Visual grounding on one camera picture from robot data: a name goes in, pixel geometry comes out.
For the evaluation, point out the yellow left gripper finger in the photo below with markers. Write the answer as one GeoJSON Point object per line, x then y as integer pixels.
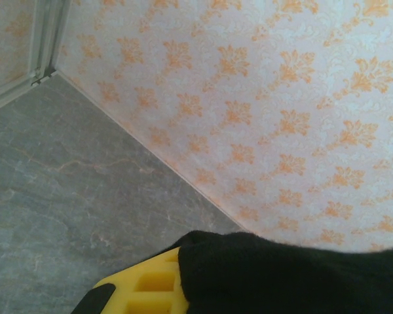
{"type": "Point", "coordinates": [150, 288]}

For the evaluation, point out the black t-shirt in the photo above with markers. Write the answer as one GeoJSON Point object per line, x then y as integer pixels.
{"type": "Point", "coordinates": [281, 281]}

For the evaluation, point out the white frame post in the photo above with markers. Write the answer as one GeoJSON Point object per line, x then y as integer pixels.
{"type": "Point", "coordinates": [42, 39]}

